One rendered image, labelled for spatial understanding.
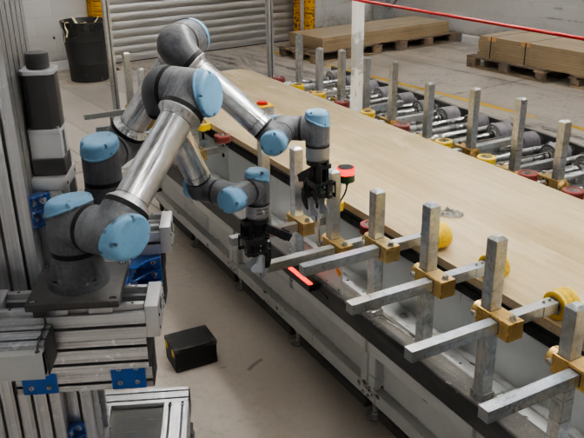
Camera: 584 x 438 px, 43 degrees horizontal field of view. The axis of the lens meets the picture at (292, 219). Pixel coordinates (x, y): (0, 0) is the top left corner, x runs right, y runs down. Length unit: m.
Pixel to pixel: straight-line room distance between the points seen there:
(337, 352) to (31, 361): 1.62
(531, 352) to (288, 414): 1.25
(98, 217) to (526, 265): 1.27
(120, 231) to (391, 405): 1.51
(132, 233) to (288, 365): 1.78
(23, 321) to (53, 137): 0.48
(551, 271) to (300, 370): 1.43
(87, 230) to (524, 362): 1.25
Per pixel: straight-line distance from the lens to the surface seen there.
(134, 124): 2.37
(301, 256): 2.39
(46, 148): 2.05
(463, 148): 3.54
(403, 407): 2.89
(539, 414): 2.18
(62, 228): 1.82
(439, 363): 2.18
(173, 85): 1.89
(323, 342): 3.24
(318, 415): 3.10
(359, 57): 3.97
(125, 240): 1.73
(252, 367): 3.39
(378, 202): 2.21
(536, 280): 2.25
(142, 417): 2.82
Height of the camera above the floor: 1.90
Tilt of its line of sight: 23 degrees down
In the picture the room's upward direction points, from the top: 1 degrees counter-clockwise
